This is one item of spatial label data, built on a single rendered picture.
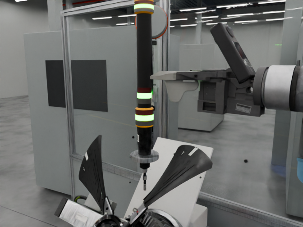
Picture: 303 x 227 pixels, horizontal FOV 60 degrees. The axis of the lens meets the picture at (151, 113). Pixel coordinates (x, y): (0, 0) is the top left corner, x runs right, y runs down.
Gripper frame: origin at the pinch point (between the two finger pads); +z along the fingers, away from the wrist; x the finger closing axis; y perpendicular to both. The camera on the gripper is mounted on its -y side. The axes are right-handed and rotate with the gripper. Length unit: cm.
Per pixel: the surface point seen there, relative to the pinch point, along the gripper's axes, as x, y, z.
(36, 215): 90, 167, 232
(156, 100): 48, 15, 38
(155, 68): 59, 1, 46
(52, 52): 134, -15, 247
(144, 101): -1.6, 6.6, 5.8
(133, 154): -2.3, 19.8, 8.6
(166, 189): 7.3, 32.1, 5.1
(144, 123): -2.0, 11.8, 5.5
